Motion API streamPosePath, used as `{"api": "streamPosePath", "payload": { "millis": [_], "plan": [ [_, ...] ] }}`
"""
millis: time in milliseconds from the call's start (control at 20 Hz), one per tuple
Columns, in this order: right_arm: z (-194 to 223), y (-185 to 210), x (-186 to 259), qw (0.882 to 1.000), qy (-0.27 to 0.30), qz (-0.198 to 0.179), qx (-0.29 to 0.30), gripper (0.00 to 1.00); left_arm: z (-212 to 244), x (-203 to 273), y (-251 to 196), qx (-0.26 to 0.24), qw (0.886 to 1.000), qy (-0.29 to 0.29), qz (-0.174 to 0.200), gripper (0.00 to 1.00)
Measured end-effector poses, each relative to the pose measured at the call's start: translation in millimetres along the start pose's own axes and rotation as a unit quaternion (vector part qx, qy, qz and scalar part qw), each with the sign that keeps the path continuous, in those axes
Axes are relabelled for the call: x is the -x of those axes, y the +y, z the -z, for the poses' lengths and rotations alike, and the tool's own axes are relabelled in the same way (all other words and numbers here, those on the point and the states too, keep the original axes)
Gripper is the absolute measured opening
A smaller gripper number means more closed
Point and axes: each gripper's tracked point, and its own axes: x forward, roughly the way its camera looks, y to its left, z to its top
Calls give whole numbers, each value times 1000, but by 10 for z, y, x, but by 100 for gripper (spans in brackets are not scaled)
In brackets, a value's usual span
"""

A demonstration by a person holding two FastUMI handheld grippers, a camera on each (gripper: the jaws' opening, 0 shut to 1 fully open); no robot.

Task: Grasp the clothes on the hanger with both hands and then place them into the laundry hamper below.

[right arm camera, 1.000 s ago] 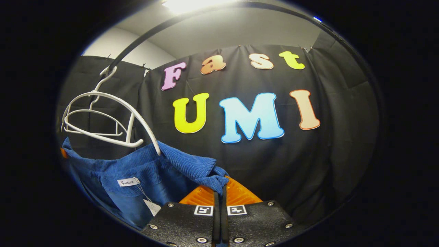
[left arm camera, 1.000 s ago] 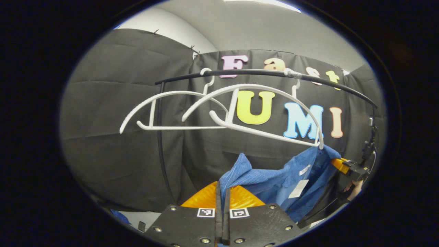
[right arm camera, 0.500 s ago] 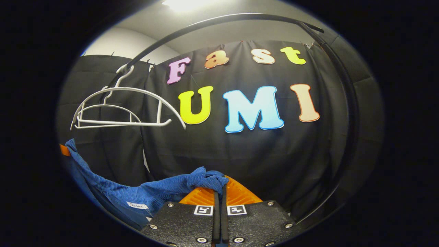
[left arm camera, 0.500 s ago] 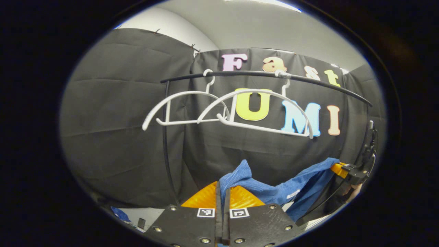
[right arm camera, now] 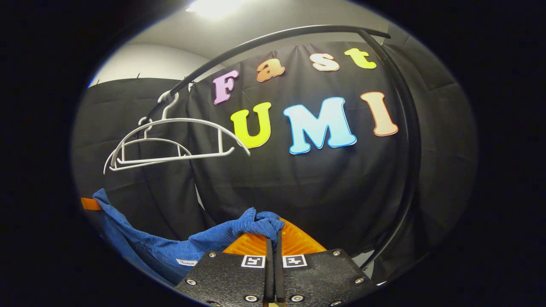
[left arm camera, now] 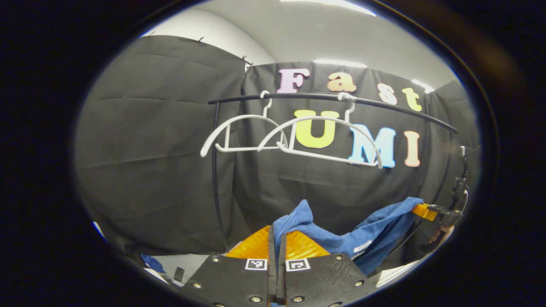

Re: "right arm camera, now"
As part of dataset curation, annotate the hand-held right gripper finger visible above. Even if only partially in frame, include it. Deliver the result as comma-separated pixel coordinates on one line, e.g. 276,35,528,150
275,218,378,307
175,232,274,307

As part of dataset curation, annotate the blue jacket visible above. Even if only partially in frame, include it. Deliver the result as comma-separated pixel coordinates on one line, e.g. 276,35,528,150
92,188,285,285

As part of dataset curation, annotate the white plastic hanger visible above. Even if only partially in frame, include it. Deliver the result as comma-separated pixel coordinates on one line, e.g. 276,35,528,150
112,116,193,165
104,91,251,174

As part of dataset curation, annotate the black metal clothes rack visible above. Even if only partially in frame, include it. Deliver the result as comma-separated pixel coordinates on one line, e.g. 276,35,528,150
143,25,423,271

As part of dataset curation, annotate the black backdrop cloth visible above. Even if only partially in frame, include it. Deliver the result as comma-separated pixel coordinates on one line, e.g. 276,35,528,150
73,36,478,282

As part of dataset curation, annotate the ceiling light panel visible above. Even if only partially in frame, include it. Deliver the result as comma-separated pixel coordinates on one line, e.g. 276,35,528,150
186,0,244,17

